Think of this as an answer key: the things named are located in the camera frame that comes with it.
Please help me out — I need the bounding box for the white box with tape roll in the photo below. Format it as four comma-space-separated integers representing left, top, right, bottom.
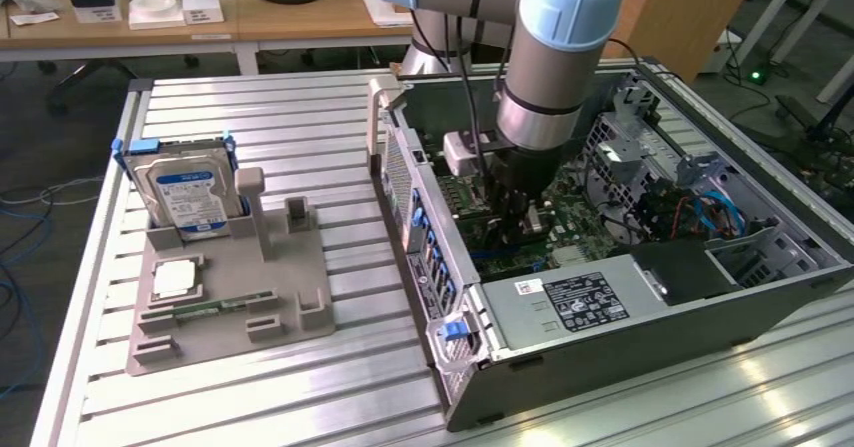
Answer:
127, 0, 188, 31

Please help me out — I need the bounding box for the silver CPU chip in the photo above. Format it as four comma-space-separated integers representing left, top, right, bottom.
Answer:
151, 260, 201, 302

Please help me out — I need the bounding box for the white labelled box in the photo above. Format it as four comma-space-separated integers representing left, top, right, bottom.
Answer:
180, 0, 224, 26

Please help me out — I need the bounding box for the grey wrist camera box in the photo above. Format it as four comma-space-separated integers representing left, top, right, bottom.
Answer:
442, 130, 512, 178

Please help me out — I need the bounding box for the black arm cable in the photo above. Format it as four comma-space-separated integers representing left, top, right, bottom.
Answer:
407, 0, 495, 181

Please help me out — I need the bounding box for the green RAM stick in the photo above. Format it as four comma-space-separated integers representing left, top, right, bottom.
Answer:
169, 294, 276, 321

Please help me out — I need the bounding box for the black plastic duct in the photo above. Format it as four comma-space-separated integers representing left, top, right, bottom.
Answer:
630, 240, 742, 309

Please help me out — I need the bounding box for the wooden desk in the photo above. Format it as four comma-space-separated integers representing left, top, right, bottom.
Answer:
0, 0, 602, 63

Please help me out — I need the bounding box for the metal disk bay cage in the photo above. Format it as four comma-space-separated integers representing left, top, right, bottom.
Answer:
570, 111, 679, 208

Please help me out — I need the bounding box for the black and white box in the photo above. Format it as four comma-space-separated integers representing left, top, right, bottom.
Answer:
65, 0, 123, 25

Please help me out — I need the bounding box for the black chair base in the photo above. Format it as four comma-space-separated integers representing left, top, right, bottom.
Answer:
37, 59, 139, 116

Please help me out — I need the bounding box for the grey power supply unit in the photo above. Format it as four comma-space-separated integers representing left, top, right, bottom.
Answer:
479, 255, 668, 363

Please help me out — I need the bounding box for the hard disk blue label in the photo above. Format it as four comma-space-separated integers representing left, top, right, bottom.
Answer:
111, 135, 243, 243

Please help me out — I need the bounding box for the grey parts rack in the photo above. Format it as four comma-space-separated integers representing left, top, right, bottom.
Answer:
124, 165, 339, 378

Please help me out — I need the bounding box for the black stand with cables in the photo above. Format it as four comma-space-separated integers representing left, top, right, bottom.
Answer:
773, 94, 854, 193

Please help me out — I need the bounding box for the white table frame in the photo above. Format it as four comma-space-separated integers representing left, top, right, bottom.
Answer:
730, 0, 854, 103

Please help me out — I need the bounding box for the blue wire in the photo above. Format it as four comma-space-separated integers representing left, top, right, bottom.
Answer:
693, 191, 747, 241

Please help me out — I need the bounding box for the red wire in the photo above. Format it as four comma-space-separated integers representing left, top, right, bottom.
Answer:
668, 194, 699, 238

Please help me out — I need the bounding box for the small paper card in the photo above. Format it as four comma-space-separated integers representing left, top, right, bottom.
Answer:
8, 11, 60, 26

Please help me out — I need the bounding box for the black open PC case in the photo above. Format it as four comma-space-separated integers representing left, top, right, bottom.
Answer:
368, 56, 854, 433

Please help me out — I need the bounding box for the green motherboard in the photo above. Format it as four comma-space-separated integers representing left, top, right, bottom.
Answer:
426, 139, 628, 283

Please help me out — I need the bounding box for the wooden cabinet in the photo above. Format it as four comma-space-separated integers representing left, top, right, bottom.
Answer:
599, 0, 766, 83

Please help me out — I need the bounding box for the white floor cable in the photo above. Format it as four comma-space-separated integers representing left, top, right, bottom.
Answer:
0, 174, 103, 207

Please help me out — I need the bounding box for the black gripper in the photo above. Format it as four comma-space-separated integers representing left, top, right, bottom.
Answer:
484, 145, 560, 204

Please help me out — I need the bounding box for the blue floor cable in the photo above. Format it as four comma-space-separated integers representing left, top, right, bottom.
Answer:
0, 201, 56, 399

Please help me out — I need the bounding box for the white paper stack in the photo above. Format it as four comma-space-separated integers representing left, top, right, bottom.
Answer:
362, 0, 419, 28

